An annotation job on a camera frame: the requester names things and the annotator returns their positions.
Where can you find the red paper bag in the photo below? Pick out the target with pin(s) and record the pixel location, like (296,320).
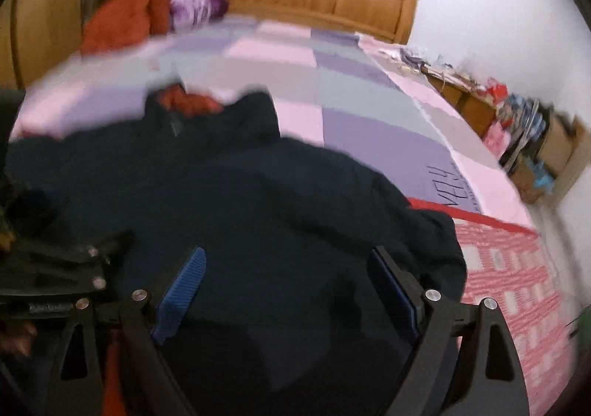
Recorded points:
(496,90)

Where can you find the wooden wardrobe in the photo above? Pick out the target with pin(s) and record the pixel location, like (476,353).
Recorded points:
(41,5)

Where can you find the pink gift bag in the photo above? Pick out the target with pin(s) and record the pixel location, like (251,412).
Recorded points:
(495,139)

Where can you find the pile of nightstand clutter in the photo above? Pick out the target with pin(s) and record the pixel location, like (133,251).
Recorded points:
(438,65)

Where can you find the red checkered blanket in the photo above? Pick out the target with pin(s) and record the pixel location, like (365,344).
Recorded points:
(508,268)

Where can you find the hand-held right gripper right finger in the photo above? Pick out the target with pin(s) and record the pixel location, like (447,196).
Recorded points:
(392,286)

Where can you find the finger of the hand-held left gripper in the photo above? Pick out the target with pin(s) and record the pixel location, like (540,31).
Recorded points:
(69,250)
(55,280)

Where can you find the orange puffer jacket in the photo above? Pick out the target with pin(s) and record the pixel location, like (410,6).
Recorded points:
(120,19)

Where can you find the navy puffer jacket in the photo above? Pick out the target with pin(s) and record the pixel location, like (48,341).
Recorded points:
(277,213)

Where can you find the large cardboard box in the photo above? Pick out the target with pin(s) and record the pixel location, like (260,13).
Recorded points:
(556,139)

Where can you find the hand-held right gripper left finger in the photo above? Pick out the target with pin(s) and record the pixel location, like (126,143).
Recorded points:
(180,291)

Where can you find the blue plaid shirt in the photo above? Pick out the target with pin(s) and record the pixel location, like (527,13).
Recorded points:
(521,116)

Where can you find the wooden nightstand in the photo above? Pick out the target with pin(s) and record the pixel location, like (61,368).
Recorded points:
(471,109)

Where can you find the purple patterned pillow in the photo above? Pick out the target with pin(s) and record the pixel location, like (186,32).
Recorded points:
(194,5)

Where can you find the person's left hand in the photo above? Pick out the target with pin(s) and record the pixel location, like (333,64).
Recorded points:
(14,337)

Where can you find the bed with patchwork quilt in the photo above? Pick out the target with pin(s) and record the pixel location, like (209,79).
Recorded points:
(351,97)

